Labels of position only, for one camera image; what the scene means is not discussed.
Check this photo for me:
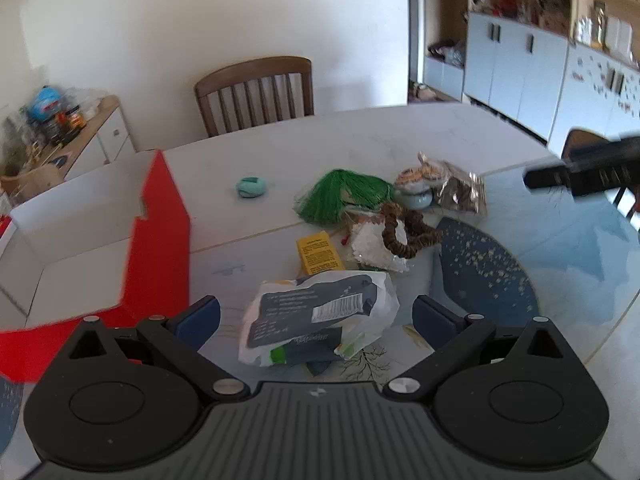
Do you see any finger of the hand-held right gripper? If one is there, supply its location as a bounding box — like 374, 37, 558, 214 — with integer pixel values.
522, 160, 640, 197
562, 134, 640, 165

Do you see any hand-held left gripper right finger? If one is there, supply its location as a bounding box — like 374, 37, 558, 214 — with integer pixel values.
382, 295, 568, 403

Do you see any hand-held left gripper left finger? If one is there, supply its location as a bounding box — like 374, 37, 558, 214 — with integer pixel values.
65, 296, 248, 403

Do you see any red and white cardboard box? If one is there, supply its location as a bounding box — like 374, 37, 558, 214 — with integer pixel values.
0, 149, 193, 383

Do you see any foil snack packet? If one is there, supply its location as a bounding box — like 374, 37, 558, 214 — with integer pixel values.
436, 159, 488, 218

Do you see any white and navy plastic packet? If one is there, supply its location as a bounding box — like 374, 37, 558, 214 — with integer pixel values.
239, 270, 400, 367

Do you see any small yellow box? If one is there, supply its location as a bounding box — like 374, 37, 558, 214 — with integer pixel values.
296, 230, 346, 276

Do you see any tiger plush toy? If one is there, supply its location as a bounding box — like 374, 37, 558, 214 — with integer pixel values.
394, 152, 453, 196

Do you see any green tassel ornament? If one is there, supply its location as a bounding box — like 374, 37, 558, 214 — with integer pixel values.
294, 170, 396, 226

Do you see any dark wooden chair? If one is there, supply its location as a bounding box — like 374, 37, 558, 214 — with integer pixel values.
562, 129, 640, 233

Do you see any blue printed table mat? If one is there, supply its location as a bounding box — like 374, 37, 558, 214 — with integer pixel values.
0, 157, 640, 480

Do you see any white wood-top sideboard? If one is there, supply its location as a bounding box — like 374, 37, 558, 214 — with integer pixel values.
0, 94, 137, 206

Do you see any curved wooden stand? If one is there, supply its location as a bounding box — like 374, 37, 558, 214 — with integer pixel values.
0, 164, 63, 196

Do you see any brown wooden slat chair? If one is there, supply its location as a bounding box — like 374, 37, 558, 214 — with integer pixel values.
194, 56, 315, 138

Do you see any blue plastic bag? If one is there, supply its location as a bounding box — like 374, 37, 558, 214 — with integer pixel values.
27, 86, 63, 121

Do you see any white and wood wall cabinet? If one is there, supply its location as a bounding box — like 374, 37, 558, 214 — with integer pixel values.
410, 0, 640, 161

